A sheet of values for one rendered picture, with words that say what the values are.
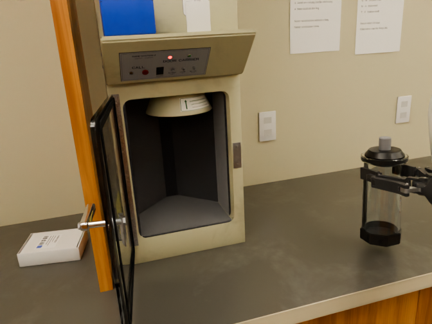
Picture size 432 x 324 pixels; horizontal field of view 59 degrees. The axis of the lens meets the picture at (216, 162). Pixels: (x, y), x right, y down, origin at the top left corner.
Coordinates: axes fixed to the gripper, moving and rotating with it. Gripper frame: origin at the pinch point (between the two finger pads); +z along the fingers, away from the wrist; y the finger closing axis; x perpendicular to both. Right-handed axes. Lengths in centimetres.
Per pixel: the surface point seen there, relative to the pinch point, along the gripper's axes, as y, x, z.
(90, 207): 70, -5, -5
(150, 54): 54, -32, 4
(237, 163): 33.1, -3.8, 15.6
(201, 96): 40.4, -22.0, 19.0
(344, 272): 14.4, 22.1, -4.1
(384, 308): 5.8, 32.0, -7.7
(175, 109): 48, -19, 16
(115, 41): 61, -35, 1
